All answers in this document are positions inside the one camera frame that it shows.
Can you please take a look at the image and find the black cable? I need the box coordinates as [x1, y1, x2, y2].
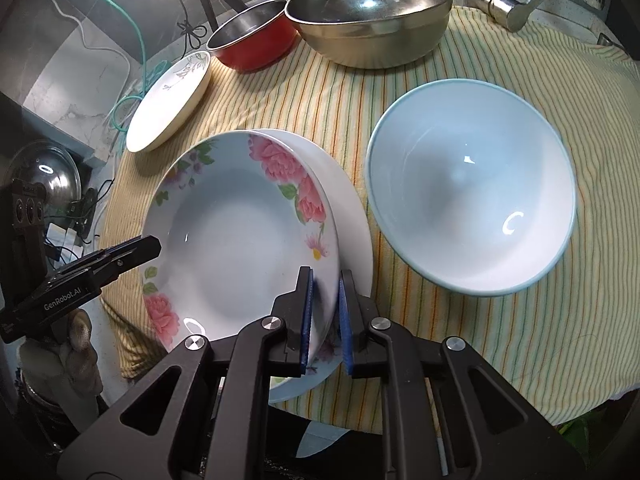
[177, 0, 208, 51]

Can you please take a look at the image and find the light blue bowl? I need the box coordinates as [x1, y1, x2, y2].
[366, 79, 577, 297]

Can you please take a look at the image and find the white power adapter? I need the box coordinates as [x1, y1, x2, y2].
[47, 225, 86, 262]

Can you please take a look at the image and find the person's left hand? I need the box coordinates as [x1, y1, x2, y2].
[20, 311, 103, 401]

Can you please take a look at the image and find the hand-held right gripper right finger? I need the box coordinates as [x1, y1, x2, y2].
[339, 269, 587, 480]

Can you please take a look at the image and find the plain white plate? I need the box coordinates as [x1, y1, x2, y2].
[250, 129, 375, 301]

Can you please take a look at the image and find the striped yellow cloth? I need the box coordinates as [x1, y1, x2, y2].
[97, 5, 640, 436]

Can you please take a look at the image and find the pink floral plate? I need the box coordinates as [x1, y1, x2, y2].
[141, 130, 343, 403]

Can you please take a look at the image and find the large steel bowl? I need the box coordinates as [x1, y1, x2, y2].
[285, 0, 453, 69]

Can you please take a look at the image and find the white cable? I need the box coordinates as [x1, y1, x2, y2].
[37, 0, 133, 111]

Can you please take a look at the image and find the steel pot lid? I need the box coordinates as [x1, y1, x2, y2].
[5, 142, 83, 216]

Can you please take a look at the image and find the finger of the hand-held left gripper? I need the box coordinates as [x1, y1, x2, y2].
[85, 237, 162, 288]
[97, 236, 151, 263]

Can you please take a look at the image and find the cream leaf print plate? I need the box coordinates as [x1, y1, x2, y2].
[125, 51, 212, 154]

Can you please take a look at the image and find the green cable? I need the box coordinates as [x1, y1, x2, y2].
[65, 0, 171, 151]

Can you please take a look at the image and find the red pot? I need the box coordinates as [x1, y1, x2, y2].
[206, 0, 299, 72]

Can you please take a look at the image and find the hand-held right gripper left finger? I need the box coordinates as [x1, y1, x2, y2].
[57, 266, 314, 480]

